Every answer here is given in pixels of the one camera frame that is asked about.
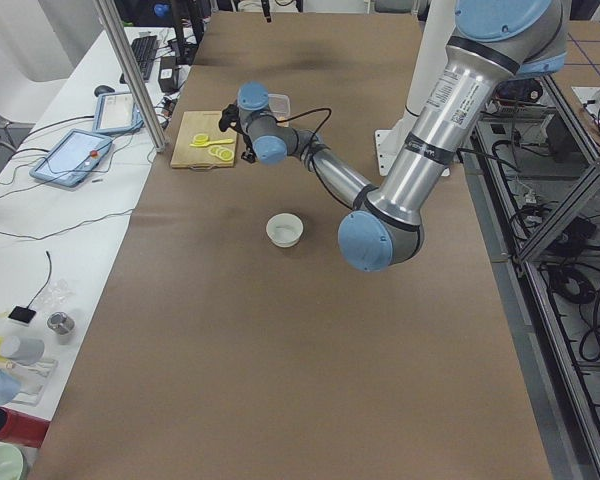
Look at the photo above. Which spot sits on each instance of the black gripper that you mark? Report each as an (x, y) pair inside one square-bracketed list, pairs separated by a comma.
[(245, 145)]

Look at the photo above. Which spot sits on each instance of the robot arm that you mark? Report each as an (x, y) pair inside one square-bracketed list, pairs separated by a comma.
[(491, 43)]

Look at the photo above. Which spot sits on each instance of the clear plastic egg box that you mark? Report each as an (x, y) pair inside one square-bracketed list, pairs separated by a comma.
[(280, 106)]

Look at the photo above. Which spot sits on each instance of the bamboo cutting board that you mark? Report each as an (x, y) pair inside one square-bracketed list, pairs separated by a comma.
[(200, 125)]

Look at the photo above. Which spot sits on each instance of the yellow plastic knife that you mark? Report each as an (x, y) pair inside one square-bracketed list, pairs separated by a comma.
[(208, 143)]

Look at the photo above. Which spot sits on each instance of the black keyboard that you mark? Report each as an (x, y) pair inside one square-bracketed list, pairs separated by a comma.
[(144, 49)]

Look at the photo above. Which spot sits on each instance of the blue teach pendant far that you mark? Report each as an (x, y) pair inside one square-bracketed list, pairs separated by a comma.
[(116, 113)]

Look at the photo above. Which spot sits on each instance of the blue teach pendant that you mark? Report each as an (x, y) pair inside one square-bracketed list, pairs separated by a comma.
[(116, 113), (72, 159)]

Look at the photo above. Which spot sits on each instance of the white ceramic bowl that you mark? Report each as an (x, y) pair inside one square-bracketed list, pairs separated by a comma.
[(284, 230)]

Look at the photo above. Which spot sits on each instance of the blue teach pendant near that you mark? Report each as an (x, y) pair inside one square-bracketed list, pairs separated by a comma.
[(72, 159)]

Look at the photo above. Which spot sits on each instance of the small metal cup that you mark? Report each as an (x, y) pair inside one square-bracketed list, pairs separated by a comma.
[(63, 326)]

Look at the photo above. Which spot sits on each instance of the black square pad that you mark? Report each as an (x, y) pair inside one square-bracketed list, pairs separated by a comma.
[(23, 315)]

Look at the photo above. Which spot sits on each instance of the grey cup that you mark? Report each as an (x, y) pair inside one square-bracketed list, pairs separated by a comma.
[(23, 350)]

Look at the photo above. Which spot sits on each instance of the red bottle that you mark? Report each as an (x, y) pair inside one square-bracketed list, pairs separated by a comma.
[(22, 429)]

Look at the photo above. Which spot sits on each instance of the green bowl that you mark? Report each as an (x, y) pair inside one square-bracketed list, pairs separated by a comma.
[(12, 463)]

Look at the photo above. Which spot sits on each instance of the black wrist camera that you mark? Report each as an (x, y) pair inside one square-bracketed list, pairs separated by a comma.
[(249, 156)]

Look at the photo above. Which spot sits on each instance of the aluminium frame post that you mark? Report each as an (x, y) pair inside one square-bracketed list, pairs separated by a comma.
[(112, 24)]

